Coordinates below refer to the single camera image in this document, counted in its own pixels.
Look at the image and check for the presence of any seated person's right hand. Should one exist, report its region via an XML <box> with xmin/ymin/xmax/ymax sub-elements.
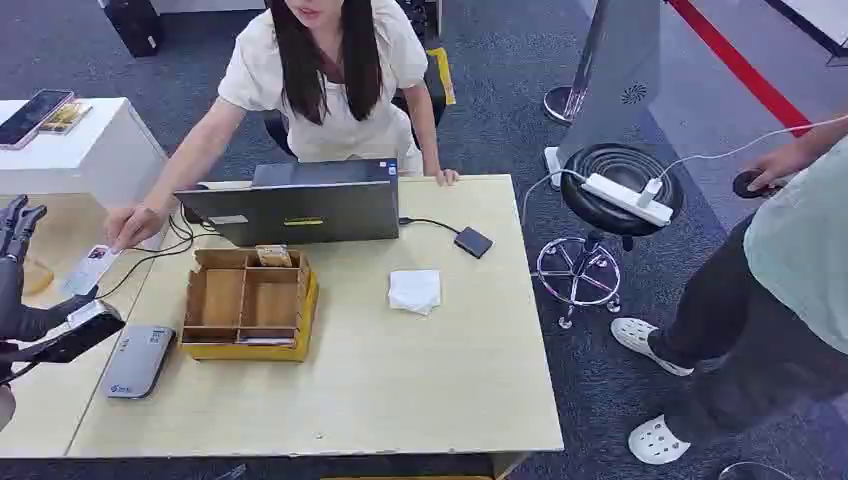
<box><xmin>105</xmin><ymin>203</ymin><xmax>167</xmax><ymax>254</ymax></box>

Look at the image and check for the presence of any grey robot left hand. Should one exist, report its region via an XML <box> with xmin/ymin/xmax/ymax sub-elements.
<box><xmin>0</xmin><ymin>194</ymin><xmax>99</xmax><ymax>343</ymax></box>

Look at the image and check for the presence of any white printed card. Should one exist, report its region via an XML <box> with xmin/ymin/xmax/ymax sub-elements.
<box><xmin>59</xmin><ymin>244</ymin><xmax>125</xmax><ymax>297</ymax></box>

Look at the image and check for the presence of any amber translucent container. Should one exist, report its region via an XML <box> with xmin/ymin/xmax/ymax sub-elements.
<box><xmin>22</xmin><ymin>258</ymin><xmax>56</xmax><ymax>298</ymax></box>

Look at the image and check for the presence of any small black hub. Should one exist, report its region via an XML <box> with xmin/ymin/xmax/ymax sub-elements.
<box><xmin>453</xmin><ymin>226</ymin><xmax>496</xmax><ymax>260</ymax></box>

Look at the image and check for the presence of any white side table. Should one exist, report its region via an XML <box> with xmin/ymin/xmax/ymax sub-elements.
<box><xmin>0</xmin><ymin>97</ymin><xmax>171</xmax><ymax>211</ymax></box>

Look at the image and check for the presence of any black office chair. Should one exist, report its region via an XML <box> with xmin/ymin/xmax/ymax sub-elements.
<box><xmin>262</xmin><ymin>0</ymin><xmax>449</xmax><ymax>161</ymax></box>

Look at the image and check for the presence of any yellow tag on chair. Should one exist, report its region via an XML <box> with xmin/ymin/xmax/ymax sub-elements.
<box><xmin>426</xmin><ymin>46</ymin><xmax>458</xmax><ymax>107</ymax></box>

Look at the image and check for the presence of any wooden card box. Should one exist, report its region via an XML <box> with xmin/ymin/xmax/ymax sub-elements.
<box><xmin>180</xmin><ymin>246</ymin><xmax>313</xmax><ymax>348</ymax></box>

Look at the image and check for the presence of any white folded tissue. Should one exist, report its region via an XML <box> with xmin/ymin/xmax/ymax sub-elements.
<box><xmin>387</xmin><ymin>268</ymin><xmax>443</xmax><ymax>317</ymax></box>

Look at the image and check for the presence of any yellow card stack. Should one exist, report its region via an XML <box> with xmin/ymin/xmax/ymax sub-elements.
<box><xmin>38</xmin><ymin>100</ymin><xmax>93</xmax><ymax>136</ymax></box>

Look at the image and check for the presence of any chrome stanchion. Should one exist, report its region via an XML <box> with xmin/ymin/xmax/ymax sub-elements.
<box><xmin>542</xmin><ymin>0</ymin><xmax>612</xmax><ymax>126</ymax></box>

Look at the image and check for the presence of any grey card reader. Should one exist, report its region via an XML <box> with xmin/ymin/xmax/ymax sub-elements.
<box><xmin>99</xmin><ymin>324</ymin><xmax>178</xmax><ymax>401</ymax></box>

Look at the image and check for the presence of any brown patterned card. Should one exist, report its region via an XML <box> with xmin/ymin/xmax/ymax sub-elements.
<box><xmin>256</xmin><ymin>245</ymin><xmax>294</xmax><ymax>269</ymax></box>

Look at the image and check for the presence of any seated person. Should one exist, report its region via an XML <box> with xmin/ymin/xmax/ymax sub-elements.
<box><xmin>105</xmin><ymin>0</ymin><xmax>462</xmax><ymax>254</ymax></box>

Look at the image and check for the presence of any black smartphone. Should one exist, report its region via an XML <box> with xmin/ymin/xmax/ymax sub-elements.
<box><xmin>0</xmin><ymin>88</ymin><xmax>76</xmax><ymax>152</ymax></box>

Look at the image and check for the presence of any dark grey laptop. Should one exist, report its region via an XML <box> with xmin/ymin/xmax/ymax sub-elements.
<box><xmin>174</xmin><ymin>158</ymin><xmax>401</xmax><ymax>248</ymax></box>

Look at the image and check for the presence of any black round stool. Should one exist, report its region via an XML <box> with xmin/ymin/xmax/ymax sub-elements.
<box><xmin>534</xmin><ymin>142</ymin><xmax>686</xmax><ymax>331</ymax></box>

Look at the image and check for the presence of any white power strip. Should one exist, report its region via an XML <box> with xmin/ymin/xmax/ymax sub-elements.
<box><xmin>580</xmin><ymin>172</ymin><xmax>676</xmax><ymax>229</ymax></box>

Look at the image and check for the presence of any black cabinet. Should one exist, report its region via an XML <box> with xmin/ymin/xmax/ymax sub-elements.
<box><xmin>97</xmin><ymin>0</ymin><xmax>164</xmax><ymax>60</ymax></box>

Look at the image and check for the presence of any grey kiosk stand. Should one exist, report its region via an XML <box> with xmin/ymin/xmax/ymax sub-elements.
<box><xmin>543</xmin><ymin>0</ymin><xmax>664</xmax><ymax>191</ymax></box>

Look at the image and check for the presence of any white plug adapter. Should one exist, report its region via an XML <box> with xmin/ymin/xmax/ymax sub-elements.
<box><xmin>636</xmin><ymin>176</ymin><xmax>664</xmax><ymax>210</ymax></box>

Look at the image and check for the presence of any black round object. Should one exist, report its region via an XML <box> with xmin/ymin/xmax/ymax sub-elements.
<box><xmin>731</xmin><ymin>168</ymin><xmax>774</xmax><ymax>201</ymax></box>

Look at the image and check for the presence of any standing person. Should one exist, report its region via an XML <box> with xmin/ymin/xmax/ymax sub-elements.
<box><xmin>609</xmin><ymin>115</ymin><xmax>848</xmax><ymax>467</ymax></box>

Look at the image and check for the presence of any white platform dark edge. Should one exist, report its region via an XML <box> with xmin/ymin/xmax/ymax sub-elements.
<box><xmin>765</xmin><ymin>0</ymin><xmax>848</xmax><ymax>68</ymax></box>

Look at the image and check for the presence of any long black cable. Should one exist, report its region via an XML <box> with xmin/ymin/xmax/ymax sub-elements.
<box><xmin>95</xmin><ymin>225</ymin><xmax>197</xmax><ymax>301</ymax></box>

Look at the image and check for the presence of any black laptop cable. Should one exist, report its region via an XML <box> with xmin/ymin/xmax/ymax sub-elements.
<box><xmin>167</xmin><ymin>211</ymin><xmax>223</xmax><ymax>245</ymax></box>

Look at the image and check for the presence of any black hub cable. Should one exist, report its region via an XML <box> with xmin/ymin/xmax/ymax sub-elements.
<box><xmin>398</xmin><ymin>215</ymin><xmax>462</xmax><ymax>235</ymax></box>

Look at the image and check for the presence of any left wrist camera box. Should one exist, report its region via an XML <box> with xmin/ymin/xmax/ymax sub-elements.
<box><xmin>29</xmin><ymin>300</ymin><xmax>127</xmax><ymax>366</ymax></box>

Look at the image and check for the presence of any white power strip cord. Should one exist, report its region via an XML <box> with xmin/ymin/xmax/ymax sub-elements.
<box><xmin>519</xmin><ymin>168</ymin><xmax>588</xmax><ymax>228</ymax></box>

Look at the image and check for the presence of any white charging cable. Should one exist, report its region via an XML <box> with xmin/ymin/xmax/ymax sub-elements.
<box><xmin>652</xmin><ymin>113</ymin><xmax>848</xmax><ymax>183</ymax></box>

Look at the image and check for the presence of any chrome ring base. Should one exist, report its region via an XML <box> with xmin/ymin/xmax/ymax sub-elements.
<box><xmin>718</xmin><ymin>460</ymin><xmax>798</xmax><ymax>480</ymax></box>

